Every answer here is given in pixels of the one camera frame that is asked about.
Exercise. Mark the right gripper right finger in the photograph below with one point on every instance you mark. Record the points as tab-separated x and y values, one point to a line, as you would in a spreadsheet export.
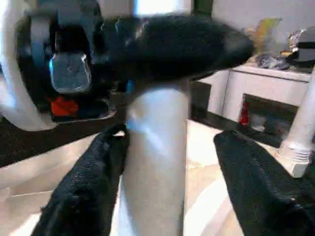
265	186

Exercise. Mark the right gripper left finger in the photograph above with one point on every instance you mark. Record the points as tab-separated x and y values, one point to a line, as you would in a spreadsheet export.
81	186

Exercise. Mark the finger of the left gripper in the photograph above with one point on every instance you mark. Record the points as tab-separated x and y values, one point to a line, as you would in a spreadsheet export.
187	49

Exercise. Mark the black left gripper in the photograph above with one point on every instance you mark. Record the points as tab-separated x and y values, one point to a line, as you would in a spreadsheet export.
69	64

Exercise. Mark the white plastic table top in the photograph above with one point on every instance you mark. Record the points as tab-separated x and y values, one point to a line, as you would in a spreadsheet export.
209	184

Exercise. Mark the white plastic table leg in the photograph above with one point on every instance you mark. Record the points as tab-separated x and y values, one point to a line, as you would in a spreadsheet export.
157	147
300	127

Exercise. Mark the small yellow box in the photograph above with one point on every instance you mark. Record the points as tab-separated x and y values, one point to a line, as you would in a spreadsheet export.
267	34

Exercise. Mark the black clutter on sideboard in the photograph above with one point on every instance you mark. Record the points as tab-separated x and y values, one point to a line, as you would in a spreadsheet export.
272	61

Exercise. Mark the white sideboard cabinet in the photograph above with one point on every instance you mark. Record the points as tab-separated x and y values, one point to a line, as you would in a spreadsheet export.
270	83

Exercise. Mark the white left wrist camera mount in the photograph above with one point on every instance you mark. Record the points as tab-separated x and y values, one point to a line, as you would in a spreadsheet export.
14	73

